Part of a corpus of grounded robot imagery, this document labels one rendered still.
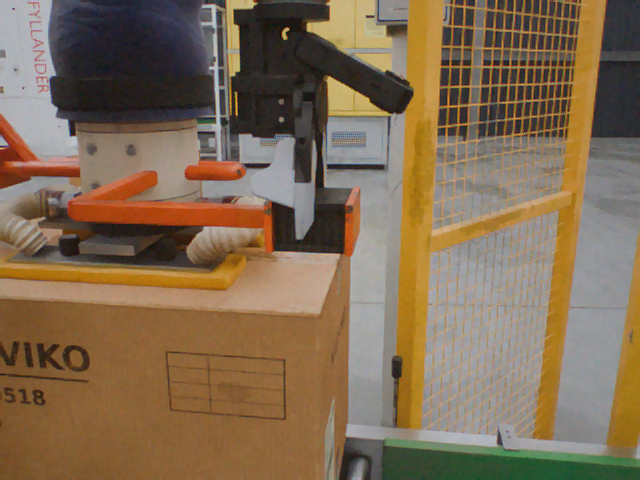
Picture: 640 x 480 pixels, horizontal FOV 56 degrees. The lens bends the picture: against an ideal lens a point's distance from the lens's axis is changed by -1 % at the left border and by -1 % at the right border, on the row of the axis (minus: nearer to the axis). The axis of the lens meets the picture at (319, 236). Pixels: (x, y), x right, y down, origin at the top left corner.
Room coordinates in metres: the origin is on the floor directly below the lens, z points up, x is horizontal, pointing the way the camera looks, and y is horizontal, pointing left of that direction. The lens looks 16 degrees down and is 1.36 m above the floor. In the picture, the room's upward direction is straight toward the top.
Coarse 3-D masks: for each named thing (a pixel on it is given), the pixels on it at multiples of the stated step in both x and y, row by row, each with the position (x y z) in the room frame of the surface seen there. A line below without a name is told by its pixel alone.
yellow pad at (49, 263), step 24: (72, 240) 0.79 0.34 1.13; (168, 240) 0.78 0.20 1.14; (0, 264) 0.77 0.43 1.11; (24, 264) 0.77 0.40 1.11; (48, 264) 0.77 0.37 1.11; (72, 264) 0.77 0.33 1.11; (96, 264) 0.76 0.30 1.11; (120, 264) 0.76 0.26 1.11; (144, 264) 0.76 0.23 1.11; (168, 264) 0.76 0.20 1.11; (192, 264) 0.76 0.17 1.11; (216, 264) 0.76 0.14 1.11; (240, 264) 0.79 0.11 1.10; (192, 288) 0.73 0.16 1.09; (216, 288) 0.72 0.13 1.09
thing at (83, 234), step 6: (66, 234) 0.95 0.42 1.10; (78, 234) 0.95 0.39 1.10; (84, 234) 0.95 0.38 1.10; (90, 234) 0.95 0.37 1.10; (168, 234) 0.93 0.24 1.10; (174, 234) 0.93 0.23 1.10; (180, 234) 0.93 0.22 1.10; (186, 234) 0.93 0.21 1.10; (258, 234) 0.92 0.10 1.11; (174, 240) 0.93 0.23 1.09; (180, 240) 0.93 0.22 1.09; (186, 240) 0.93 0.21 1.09; (258, 240) 0.91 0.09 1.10; (264, 240) 0.93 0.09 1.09; (246, 246) 0.91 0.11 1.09; (252, 246) 0.91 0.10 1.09; (258, 246) 0.91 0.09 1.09
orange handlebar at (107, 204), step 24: (0, 168) 0.89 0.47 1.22; (24, 168) 0.88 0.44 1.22; (48, 168) 0.88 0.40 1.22; (72, 168) 0.87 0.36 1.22; (192, 168) 0.85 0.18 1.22; (216, 168) 0.84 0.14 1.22; (240, 168) 0.85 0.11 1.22; (96, 192) 0.66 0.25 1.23; (120, 192) 0.70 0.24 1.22; (72, 216) 0.62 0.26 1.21; (96, 216) 0.61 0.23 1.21; (120, 216) 0.60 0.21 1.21; (144, 216) 0.60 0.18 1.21; (168, 216) 0.60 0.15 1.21; (192, 216) 0.59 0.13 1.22; (216, 216) 0.59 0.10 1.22; (240, 216) 0.59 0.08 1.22
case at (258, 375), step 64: (0, 256) 0.86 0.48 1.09; (256, 256) 0.87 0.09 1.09; (320, 256) 0.87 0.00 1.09; (0, 320) 0.71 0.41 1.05; (64, 320) 0.69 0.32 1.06; (128, 320) 0.68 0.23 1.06; (192, 320) 0.67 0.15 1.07; (256, 320) 0.66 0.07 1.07; (320, 320) 0.65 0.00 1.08; (0, 384) 0.71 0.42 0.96; (64, 384) 0.69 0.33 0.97; (128, 384) 0.68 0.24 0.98; (192, 384) 0.67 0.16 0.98; (256, 384) 0.66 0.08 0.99; (320, 384) 0.65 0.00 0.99; (0, 448) 0.71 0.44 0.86; (64, 448) 0.70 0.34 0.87; (128, 448) 0.68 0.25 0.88; (192, 448) 0.67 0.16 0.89; (256, 448) 0.66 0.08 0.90; (320, 448) 0.65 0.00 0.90
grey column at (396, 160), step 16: (400, 32) 1.76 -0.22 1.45; (400, 48) 1.76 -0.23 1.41; (400, 64) 1.76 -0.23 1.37; (400, 128) 1.76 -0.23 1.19; (400, 144) 1.75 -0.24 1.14; (400, 160) 1.75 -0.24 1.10; (400, 176) 1.75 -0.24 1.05; (400, 192) 1.75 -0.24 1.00; (400, 208) 1.75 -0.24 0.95; (400, 224) 1.75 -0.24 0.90; (400, 240) 1.75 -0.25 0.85; (384, 304) 1.77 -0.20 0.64; (384, 320) 1.76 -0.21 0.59; (384, 336) 1.76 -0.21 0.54; (384, 352) 1.76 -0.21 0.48; (384, 368) 1.76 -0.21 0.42; (384, 384) 1.76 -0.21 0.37; (384, 400) 1.76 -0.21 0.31; (384, 416) 1.76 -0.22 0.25
